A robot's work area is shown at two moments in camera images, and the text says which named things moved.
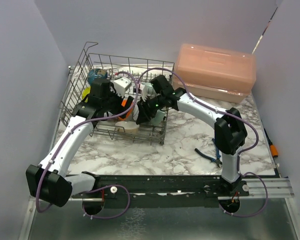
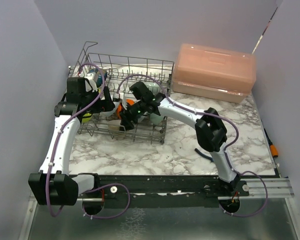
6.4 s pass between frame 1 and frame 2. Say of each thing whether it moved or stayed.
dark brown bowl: stayed
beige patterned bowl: moved
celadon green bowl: stayed
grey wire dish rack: stayed
